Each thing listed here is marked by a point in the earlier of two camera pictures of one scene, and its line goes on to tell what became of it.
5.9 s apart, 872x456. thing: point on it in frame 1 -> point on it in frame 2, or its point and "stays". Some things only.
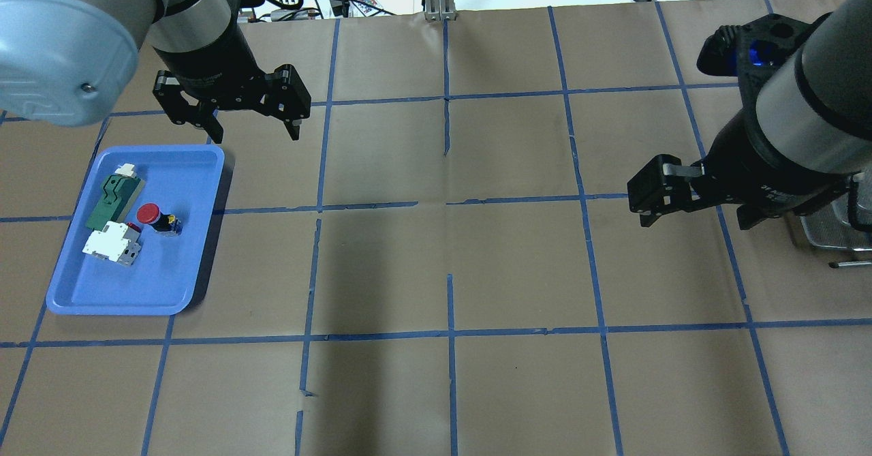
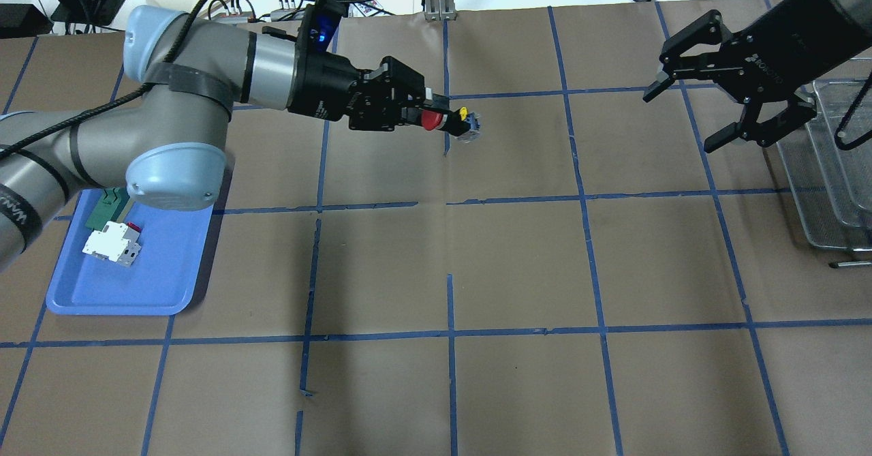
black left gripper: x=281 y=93 -> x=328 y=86
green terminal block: x=120 y=193 stays
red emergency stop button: x=150 y=213 -> x=460 y=123
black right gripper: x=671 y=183 -> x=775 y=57
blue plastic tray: x=182 y=181 stays
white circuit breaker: x=116 y=241 stays
